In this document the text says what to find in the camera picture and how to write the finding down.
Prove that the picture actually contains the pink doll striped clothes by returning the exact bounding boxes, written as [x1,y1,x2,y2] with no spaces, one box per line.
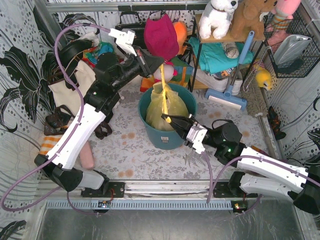
[153,62,178,83]

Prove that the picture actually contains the black wire basket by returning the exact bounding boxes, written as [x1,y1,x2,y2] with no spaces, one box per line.
[264,11,320,79]

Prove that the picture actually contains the black leather handbag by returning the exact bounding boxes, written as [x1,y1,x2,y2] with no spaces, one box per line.
[114,11,147,54]

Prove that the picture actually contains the blue lint roller mop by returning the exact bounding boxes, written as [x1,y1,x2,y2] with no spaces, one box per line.
[205,30,255,111]

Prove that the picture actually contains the yellow plush duck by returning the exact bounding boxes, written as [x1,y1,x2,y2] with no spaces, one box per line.
[253,62,272,91]

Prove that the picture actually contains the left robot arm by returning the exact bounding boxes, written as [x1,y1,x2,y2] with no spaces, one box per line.
[34,47,165,196]

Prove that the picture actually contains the brown patterned handbag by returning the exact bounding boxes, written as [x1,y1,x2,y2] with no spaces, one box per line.
[44,105,113,140]

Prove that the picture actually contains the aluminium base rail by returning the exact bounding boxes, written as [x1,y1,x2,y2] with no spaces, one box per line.
[35,180,258,200]

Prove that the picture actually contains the orange white checked towel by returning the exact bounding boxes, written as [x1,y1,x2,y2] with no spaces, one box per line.
[39,135,62,155]

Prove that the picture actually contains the pink soft object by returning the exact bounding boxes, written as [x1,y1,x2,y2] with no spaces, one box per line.
[79,141,95,170]

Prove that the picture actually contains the black hat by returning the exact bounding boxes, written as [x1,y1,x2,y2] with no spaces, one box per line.
[58,39,93,67]

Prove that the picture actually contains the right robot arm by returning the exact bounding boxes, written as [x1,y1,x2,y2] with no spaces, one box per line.
[161,113,320,215]

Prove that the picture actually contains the brown teddy bear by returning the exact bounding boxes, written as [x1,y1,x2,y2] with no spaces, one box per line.
[230,0,278,40]

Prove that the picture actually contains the colourful patterned cloth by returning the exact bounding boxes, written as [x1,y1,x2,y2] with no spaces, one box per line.
[81,41,114,68]

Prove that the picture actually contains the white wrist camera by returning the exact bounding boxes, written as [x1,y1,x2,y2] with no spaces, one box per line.
[186,122,208,154]
[108,28,137,56]

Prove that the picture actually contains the teal plastic trash bin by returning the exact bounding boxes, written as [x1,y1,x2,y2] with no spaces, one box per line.
[138,83,198,150]

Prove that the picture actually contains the black orange toy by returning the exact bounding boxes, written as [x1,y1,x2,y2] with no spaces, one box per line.
[267,106,286,141]

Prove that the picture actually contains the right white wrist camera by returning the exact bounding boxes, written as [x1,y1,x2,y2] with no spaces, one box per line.
[186,122,208,154]

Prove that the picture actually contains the grey stuffed ball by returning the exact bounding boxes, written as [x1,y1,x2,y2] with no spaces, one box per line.
[221,42,239,59]

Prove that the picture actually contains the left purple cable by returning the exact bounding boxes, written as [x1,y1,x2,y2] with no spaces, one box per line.
[0,23,112,215]

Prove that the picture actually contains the yellow plastic trash bag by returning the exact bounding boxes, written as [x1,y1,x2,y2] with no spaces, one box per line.
[145,63,189,131]

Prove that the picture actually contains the silver foil pouch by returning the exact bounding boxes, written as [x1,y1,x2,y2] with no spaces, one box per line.
[273,34,313,65]

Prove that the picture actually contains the cream canvas tote bag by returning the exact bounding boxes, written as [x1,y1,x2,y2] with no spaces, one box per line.
[47,59,97,113]

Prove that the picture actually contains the teal folded cloth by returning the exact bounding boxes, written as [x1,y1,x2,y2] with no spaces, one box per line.
[188,37,254,74]

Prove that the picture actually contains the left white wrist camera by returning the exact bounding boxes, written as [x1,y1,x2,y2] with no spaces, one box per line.
[108,28,137,56]

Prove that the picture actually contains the pink plush toy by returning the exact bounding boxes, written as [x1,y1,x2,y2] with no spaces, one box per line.
[268,0,301,30]

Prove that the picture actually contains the magenta cloth bag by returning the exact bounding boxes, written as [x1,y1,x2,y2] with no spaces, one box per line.
[143,14,179,61]

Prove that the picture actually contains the orange plush toy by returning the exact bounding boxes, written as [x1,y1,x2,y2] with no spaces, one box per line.
[173,21,187,55]

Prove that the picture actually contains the rainbow striped cloth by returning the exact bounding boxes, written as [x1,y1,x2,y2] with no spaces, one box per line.
[140,56,194,92]

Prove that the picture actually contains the white plush dog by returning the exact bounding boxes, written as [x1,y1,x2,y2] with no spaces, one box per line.
[198,0,238,40]

